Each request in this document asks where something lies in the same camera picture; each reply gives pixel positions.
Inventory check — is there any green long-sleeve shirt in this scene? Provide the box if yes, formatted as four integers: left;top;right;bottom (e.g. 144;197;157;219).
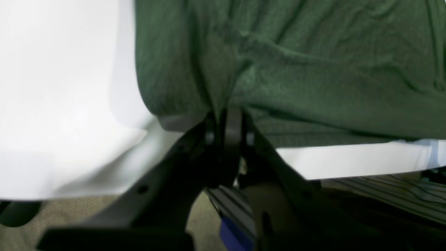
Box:
134;0;446;147

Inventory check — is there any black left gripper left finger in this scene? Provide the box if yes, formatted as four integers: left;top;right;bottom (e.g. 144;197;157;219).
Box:
37;113;218;251

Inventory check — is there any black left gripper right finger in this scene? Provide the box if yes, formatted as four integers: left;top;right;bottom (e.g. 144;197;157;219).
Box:
223;108;445;251

